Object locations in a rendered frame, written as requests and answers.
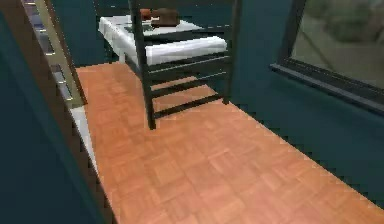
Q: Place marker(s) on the brown framed room door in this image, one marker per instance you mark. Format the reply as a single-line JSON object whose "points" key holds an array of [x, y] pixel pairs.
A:
{"points": [[53, 56]]}

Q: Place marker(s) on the red round food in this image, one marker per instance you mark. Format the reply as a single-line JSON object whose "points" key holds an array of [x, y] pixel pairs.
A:
{"points": [[144, 14]]}

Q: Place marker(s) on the black slatted chair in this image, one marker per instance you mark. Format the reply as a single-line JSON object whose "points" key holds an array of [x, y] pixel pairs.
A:
{"points": [[146, 66]]}

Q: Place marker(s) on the brown bread loaf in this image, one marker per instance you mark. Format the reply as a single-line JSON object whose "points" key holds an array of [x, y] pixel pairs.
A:
{"points": [[165, 16]]}

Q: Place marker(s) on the white table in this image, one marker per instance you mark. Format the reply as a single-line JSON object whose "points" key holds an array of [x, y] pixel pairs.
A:
{"points": [[166, 50]]}

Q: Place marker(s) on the black framed window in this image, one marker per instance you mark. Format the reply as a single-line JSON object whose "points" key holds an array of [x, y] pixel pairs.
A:
{"points": [[340, 43]]}

